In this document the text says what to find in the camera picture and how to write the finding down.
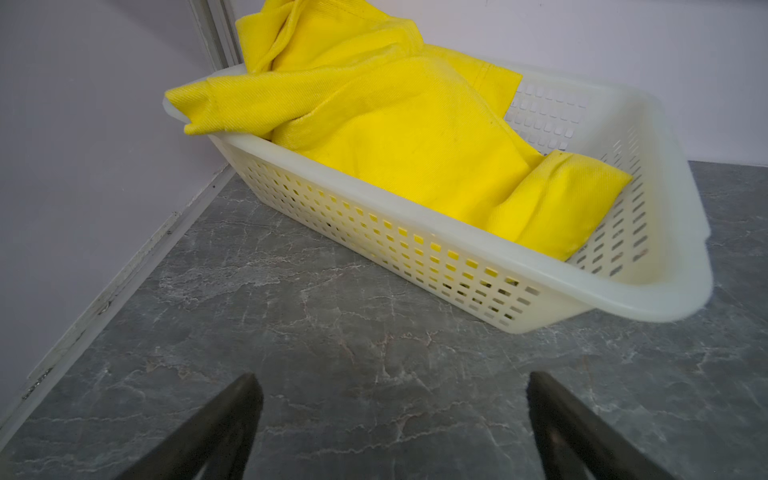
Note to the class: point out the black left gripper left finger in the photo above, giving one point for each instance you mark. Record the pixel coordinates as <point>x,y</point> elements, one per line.
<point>215,443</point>

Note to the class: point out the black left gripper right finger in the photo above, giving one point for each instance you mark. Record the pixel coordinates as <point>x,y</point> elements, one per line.
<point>575,443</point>

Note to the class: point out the yellow trousers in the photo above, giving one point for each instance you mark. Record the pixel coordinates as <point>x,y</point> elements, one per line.
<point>359,91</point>

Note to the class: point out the white plastic laundry basket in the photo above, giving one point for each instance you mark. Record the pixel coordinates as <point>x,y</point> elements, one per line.
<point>646,261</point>

